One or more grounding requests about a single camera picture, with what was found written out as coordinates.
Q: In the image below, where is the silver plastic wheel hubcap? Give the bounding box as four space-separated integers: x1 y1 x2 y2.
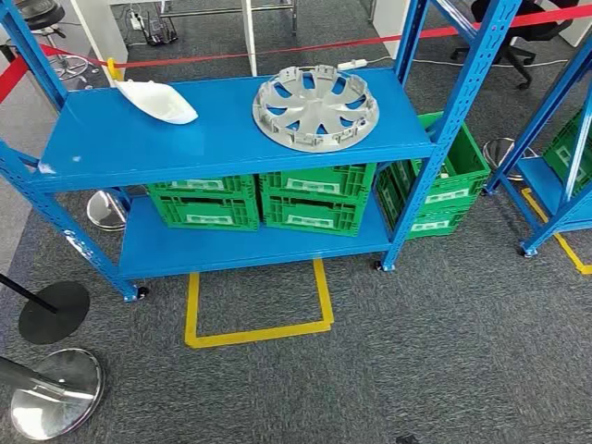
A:
251 64 381 154

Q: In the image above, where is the blue metal shelf rack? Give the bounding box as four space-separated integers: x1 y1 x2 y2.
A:
0 0 523 302
486 36 592 259

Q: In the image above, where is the green plastic crate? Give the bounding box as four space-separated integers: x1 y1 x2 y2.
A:
146 174 261 233
541 108 592 197
257 162 378 238
375 111 492 241

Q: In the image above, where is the yellow floor tape outline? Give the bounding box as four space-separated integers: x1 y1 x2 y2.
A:
183 257 335 351

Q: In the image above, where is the red barrier belt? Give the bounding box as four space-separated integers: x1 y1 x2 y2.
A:
39 5 592 69
0 55 31 105

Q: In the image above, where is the white plastic mirror cover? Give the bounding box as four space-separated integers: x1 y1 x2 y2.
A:
115 80 199 126

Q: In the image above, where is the chrome stanchion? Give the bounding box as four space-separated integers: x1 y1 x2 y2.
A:
0 348 106 442
86 190 128 233
482 137 540 182

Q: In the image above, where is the black office chair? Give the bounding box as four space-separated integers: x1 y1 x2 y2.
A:
450 0 581 92

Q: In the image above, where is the black round stool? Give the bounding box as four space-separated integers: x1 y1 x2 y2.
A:
16 0 91 80

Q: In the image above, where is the steel table frame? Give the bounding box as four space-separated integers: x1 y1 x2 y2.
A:
159 0 298 35

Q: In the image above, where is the black device with cables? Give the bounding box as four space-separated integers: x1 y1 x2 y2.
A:
140 8 179 47

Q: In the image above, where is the white power cable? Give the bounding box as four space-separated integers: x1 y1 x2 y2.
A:
367 55 569 69

